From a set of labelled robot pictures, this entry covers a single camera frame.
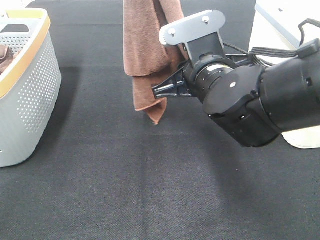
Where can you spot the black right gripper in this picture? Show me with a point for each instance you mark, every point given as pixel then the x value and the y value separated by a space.
pixel 175 86

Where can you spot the brown towel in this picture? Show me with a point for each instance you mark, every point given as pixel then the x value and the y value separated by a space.
pixel 145 59

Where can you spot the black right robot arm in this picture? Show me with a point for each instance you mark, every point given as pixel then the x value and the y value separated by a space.
pixel 253 104

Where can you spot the black table cloth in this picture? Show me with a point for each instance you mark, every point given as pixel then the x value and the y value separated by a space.
pixel 103 171

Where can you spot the white storage box grey rim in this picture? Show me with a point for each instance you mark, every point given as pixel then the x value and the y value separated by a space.
pixel 275 26

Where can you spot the grey perforated laundry basket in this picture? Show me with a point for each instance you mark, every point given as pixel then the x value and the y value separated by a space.
pixel 29 86

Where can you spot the brown towels in basket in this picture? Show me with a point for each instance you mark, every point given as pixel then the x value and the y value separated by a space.
pixel 7 55

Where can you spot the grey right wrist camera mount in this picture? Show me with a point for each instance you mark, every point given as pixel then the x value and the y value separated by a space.
pixel 199 33

